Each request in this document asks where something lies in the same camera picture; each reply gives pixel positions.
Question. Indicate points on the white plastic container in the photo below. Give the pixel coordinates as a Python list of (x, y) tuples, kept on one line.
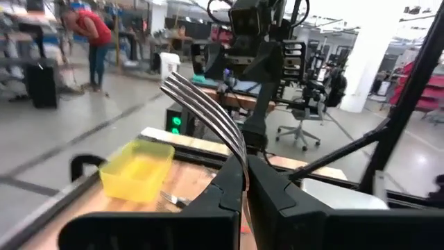
[(341, 194)]

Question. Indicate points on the person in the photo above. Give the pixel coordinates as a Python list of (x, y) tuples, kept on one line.
[(92, 41)]

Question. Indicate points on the storage shelf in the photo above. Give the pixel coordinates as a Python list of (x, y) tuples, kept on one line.
[(14, 45)]

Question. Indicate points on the red tool cabinet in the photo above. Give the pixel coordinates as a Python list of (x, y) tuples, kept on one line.
[(433, 90)]

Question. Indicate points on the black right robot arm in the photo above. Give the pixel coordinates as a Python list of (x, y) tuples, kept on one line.
[(258, 114)]

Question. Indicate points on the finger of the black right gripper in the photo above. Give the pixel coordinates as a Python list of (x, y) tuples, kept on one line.
[(208, 59), (294, 60)]

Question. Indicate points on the silver metal fork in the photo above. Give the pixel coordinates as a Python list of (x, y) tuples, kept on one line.
[(175, 199)]

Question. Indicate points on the black frame clamp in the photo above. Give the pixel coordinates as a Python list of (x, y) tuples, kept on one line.
[(86, 163)]

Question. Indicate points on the wooden background table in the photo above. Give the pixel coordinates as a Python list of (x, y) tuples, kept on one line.
[(239, 100)]

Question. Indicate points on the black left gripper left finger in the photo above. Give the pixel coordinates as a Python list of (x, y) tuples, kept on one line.
[(215, 225)]

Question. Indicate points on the yellow plastic container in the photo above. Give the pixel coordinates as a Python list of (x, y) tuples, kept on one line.
[(137, 170)]

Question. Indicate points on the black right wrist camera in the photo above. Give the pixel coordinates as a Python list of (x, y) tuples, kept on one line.
[(248, 17)]

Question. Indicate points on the black floor box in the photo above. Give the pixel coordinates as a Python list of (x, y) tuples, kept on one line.
[(41, 87)]

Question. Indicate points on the grey office chair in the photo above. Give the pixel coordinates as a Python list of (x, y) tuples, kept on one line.
[(300, 118)]

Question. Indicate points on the black box with green light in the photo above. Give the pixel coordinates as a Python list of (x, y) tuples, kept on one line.
[(177, 121)]

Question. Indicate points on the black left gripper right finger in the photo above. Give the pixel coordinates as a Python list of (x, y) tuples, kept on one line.
[(295, 225)]

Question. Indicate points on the white bin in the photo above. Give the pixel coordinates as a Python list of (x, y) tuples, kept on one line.
[(170, 64)]

